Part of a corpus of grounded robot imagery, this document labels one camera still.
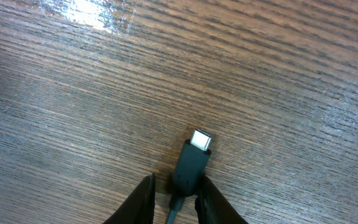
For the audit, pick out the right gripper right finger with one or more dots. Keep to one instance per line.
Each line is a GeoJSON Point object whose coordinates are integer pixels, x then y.
{"type": "Point", "coordinates": [212, 207]}

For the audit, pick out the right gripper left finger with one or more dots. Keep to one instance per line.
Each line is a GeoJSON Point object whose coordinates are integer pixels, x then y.
{"type": "Point", "coordinates": [139, 207]}

